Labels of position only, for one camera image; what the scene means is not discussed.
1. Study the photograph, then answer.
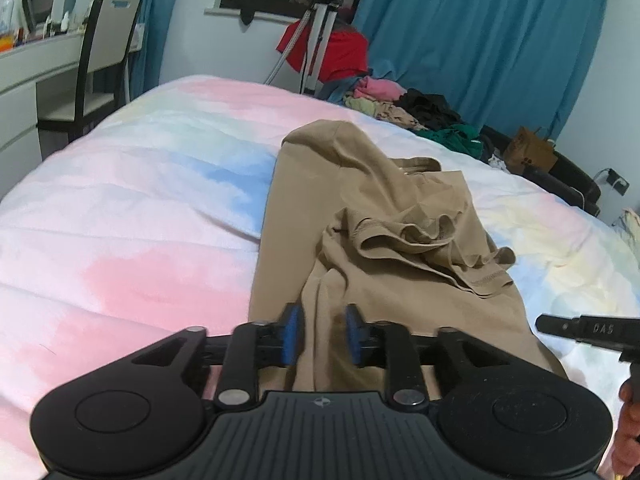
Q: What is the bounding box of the pastel tie-dye quilt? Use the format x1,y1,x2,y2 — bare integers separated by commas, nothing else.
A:
0,75,640,480

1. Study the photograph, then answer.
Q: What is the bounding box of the patterned pillow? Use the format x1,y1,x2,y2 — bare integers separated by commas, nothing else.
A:
610,207,640,262

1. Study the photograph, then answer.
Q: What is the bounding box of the pink garment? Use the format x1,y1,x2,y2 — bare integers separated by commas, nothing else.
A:
352,76,409,104

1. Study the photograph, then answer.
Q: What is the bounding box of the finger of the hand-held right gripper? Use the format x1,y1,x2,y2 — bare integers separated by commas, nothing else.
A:
535,313,583,343

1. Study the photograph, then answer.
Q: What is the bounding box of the green garment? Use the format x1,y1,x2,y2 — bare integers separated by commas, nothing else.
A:
425,124,484,159

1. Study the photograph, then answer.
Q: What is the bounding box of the blue curtain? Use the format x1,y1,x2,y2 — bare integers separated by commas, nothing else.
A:
106,0,187,102
350,0,614,147

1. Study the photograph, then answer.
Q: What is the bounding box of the wall power outlet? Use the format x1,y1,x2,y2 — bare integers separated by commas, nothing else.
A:
604,167,632,197

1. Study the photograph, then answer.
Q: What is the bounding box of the red garment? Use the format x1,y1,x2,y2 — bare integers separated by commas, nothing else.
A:
275,22,372,84

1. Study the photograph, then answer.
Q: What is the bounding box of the blue garment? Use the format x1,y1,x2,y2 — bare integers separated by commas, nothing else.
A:
320,77,372,107

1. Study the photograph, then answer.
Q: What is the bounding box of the brown cardboard box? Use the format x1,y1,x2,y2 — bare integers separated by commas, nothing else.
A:
502,126,559,174

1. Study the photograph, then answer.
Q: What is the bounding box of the tan printed t-shirt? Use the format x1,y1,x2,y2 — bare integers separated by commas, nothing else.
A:
248,120,569,394

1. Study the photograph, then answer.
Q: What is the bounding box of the black and cream chair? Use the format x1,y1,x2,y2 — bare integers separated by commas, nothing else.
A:
37,0,144,147

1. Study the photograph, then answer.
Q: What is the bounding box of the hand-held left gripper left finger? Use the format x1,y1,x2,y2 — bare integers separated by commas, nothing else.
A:
126,304,306,409

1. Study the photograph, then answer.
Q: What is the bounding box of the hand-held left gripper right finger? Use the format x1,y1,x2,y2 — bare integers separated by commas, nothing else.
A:
344,304,507,407

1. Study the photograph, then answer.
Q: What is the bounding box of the black sofa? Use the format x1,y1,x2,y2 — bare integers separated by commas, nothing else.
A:
480,125,602,219

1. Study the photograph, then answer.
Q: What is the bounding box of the garment steamer stand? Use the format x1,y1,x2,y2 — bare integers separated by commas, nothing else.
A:
240,0,347,97

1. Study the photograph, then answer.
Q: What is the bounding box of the person's right hand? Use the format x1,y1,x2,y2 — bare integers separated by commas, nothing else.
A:
614,379,640,477

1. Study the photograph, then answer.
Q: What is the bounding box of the black garment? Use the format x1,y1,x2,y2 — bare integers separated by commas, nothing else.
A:
392,88,464,132

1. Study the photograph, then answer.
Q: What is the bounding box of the white vanity desk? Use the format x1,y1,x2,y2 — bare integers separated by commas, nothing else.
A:
0,29,94,182

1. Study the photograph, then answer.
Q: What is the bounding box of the beige garment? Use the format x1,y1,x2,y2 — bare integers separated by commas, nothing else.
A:
345,97,422,129

